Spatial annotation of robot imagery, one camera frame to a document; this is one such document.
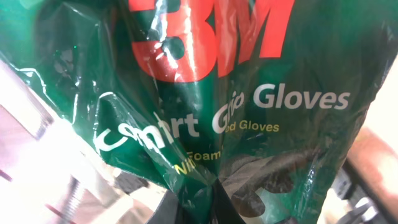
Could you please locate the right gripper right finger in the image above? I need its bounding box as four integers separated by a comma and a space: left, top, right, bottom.
213, 179, 245, 224

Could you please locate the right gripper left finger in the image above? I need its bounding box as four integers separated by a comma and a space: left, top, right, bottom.
150, 190, 184, 224

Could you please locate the green 3M gloves package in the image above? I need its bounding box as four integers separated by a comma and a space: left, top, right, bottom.
1, 0, 397, 223

